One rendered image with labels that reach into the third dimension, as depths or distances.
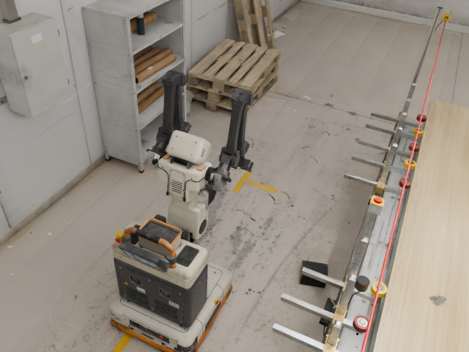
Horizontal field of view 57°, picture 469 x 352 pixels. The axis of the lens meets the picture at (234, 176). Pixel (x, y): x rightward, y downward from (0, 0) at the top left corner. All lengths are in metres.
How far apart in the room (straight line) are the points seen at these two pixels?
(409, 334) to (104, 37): 3.09
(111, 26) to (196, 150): 1.70
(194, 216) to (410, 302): 1.30
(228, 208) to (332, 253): 1.02
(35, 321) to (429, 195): 2.84
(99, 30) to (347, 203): 2.71
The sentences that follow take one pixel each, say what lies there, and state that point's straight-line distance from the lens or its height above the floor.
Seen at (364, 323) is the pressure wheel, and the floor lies 0.90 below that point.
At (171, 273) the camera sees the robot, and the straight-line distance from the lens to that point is 2.52.
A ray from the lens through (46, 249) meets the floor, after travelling 3.89.
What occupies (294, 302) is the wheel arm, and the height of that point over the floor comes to 0.86.
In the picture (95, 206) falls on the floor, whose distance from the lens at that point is 4.15.
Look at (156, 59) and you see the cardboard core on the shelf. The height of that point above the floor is 0.96.
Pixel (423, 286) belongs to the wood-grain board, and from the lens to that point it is 2.60.
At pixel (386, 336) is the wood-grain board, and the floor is 0.90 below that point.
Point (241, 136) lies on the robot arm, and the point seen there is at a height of 1.33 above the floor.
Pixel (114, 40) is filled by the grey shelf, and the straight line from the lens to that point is 3.86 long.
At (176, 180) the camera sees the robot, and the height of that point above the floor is 1.15.
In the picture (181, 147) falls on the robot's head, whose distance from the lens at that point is 2.47.
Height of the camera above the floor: 2.76
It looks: 39 degrees down
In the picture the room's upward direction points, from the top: 4 degrees clockwise
